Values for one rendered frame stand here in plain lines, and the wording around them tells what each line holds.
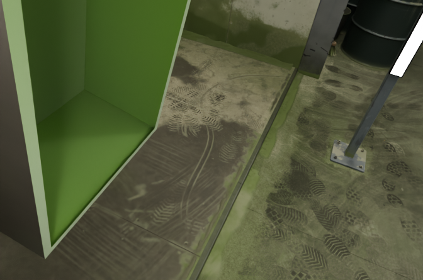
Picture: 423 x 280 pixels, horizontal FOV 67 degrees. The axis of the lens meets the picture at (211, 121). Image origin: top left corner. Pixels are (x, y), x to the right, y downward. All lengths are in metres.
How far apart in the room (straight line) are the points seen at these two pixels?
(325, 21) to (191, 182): 1.56
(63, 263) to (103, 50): 0.85
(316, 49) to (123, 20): 1.82
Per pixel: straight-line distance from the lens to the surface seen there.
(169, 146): 1.83
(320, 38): 2.63
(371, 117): 1.94
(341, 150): 2.14
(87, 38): 1.28
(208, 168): 1.73
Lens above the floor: 1.35
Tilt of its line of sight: 40 degrees down
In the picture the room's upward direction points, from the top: 8 degrees clockwise
